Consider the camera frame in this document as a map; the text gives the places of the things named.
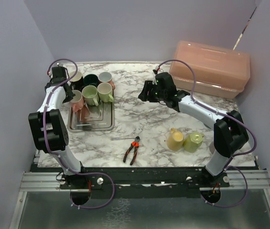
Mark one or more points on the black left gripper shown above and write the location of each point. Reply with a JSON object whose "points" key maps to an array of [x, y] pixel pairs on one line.
{"points": [[69, 97]]}

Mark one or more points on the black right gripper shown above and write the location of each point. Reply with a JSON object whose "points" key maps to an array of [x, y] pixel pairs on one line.
{"points": [[147, 88]]}

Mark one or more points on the pink and blue mug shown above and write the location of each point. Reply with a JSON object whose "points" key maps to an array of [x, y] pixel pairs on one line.
{"points": [[77, 103]]}

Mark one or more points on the black mug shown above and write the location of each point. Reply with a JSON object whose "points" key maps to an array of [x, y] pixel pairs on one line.
{"points": [[77, 82]]}

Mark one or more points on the sage green mug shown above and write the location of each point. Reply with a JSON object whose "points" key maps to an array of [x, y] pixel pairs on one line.
{"points": [[90, 95]]}

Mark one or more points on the dark teal mug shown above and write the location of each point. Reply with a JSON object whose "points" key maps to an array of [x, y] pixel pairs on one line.
{"points": [[91, 79]]}

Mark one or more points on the light green mug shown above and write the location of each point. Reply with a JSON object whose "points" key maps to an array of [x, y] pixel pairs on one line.
{"points": [[105, 92]]}

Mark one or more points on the pink terracotta mug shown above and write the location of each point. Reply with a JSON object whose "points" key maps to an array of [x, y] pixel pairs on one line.
{"points": [[106, 77]]}

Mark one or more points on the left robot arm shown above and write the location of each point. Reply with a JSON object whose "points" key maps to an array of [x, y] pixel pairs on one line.
{"points": [[47, 126]]}

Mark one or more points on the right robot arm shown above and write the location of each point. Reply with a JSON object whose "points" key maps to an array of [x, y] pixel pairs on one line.
{"points": [[230, 134]]}

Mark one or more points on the yellow mug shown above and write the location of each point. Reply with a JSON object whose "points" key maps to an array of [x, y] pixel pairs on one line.
{"points": [[175, 140]]}

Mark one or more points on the lime green faceted mug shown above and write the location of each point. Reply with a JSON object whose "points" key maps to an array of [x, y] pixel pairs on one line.
{"points": [[193, 141]]}

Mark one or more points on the mauve purple mug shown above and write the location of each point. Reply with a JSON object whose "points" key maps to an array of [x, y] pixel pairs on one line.
{"points": [[212, 147]]}

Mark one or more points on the steel tray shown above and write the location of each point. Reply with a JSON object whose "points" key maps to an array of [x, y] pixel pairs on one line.
{"points": [[92, 118]]}

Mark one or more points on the pink plastic storage box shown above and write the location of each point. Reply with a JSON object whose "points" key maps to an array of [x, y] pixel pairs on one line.
{"points": [[219, 71]]}

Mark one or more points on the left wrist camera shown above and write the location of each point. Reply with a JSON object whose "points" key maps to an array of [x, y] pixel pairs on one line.
{"points": [[60, 64]]}

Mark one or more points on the clear handle screwdriver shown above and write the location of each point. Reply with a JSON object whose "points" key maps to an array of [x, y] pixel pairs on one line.
{"points": [[121, 138]]}

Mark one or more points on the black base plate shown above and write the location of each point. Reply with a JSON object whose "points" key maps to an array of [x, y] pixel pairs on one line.
{"points": [[139, 182]]}

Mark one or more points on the aluminium rail frame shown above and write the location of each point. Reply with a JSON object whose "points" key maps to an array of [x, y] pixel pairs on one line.
{"points": [[39, 182]]}

